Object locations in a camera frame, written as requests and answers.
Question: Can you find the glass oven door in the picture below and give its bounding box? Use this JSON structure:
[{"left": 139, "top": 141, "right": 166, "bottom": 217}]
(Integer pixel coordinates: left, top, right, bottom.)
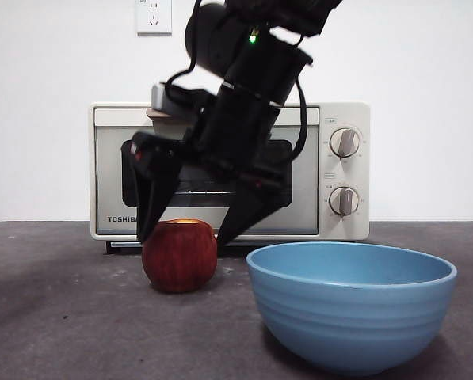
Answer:
[{"left": 93, "top": 107, "right": 319, "bottom": 235}]

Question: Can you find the brown oven door handle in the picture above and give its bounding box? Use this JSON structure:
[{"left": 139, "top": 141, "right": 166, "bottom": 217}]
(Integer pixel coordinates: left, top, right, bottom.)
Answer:
[{"left": 146, "top": 108, "right": 193, "bottom": 127}]

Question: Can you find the red apple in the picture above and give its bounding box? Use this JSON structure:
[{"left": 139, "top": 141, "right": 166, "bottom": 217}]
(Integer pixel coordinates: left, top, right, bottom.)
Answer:
[{"left": 141, "top": 218, "right": 219, "bottom": 295}]

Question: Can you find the blue bowl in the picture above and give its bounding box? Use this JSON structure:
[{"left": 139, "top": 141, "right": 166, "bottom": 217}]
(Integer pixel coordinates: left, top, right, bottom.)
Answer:
[{"left": 246, "top": 241, "right": 458, "bottom": 377}]

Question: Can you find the cream Toshiba toaster oven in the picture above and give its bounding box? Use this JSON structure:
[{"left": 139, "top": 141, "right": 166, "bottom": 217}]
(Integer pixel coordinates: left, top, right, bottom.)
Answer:
[{"left": 88, "top": 101, "right": 370, "bottom": 255}]

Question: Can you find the cream timer knob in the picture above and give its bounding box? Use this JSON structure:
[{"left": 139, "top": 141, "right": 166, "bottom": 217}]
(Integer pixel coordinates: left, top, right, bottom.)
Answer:
[{"left": 329, "top": 186, "right": 360, "bottom": 217}]

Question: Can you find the cream temperature knob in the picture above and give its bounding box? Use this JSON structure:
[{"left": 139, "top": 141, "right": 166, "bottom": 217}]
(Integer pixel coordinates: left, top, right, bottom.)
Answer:
[{"left": 330, "top": 127, "right": 360, "bottom": 159}]

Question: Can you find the metal wire oven rack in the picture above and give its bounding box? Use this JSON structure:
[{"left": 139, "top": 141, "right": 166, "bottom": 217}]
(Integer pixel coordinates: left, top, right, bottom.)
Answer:
[{"left": 174, "top": 188, "right": 239, "bottom": 197}]

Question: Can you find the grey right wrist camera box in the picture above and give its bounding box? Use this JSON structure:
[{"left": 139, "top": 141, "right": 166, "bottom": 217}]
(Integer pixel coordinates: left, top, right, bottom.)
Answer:
[{"left": 151, "top": 82, "right": 189, "bottom": 118}]

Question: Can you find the black cable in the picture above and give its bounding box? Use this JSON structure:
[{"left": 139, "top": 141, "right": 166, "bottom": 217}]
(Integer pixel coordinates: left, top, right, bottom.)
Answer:
[
  {"left": 162, "top": 0, "right": 204, "bottom": 96},
  {"left": 288, "top": 77, "right": 310, "bottom": 162}
]

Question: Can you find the white wall socket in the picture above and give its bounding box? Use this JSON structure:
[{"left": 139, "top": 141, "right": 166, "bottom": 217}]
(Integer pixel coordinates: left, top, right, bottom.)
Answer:
[{"left": 135, "top": 0, "right": 173, "bottom": 37}]

